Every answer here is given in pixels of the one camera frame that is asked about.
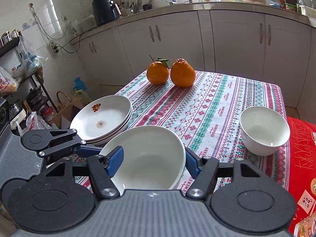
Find red printed carton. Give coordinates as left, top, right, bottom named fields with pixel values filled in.
left=286, top=116, right=316, bottom=237

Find white plastic container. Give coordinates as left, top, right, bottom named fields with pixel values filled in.
left=300, top=5, right=316, bottom=18

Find cardboard box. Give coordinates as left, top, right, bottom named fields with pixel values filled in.
left=52, top=98, right=86, bottom=129

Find metal shelf rack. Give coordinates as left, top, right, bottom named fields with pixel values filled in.
left=0, top=36, right=60, bottom=119

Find utensil holder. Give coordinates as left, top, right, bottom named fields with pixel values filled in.
left=122, top=0, right=142, bottom=16

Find patterned striped tablecloth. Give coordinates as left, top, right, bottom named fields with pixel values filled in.
left=70, top=70, right=290, bottom=195

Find white kitchen counter cabinets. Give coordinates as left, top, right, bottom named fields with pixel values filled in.
left=70, top=1, right=316, bottom=118

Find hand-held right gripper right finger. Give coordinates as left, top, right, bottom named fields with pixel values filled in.
left=185, top=148, right=261, bottom=199

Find orange with green leaf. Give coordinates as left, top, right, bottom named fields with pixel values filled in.
left=146, top=54, right=172, bottom=85

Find black appliance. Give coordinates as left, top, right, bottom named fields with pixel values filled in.
left=0, top=97, right=10, bottom=134

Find white power strip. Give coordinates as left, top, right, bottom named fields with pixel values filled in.
left=49, top=41, right=61, bottom=55

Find black air fryer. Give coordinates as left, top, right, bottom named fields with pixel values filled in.
left=92, top=0, right=120, bottom=27

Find white bag red print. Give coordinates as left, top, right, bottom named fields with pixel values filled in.
left=25, top=112, right=56, bottom=131

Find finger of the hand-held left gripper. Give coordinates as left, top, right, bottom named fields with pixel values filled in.
left=38, top=128, right=103, bottom=163

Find bumpy orange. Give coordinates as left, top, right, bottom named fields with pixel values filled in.
left=170, top=58, right=196, bottom=88

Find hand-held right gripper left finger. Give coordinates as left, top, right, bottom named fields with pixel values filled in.
left=45, top=146, right=124, bottom=199

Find red-lid jar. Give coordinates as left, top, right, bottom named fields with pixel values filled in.
left=42, top=107, right=54, bottom=122

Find translucent plastic bag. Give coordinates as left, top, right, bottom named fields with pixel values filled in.
left=16, top=36, right=48, bottom=76

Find orange-print plastic bag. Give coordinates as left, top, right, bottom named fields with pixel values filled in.
left=0, top=67, right=20, bottom=95

